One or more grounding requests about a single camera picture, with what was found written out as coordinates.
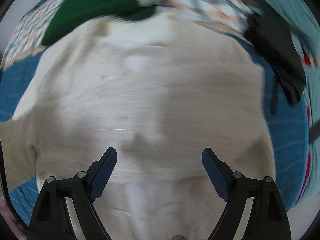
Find green folded garment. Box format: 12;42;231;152
41;0;164;46

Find blue striped plaid bedspread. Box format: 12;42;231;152
0;0;311;228

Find black garment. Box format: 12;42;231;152
244;12;306;115

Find teal blanket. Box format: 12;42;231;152
217;0;320;198

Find white fuzzy knit sweater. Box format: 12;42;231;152
1;13;275;239

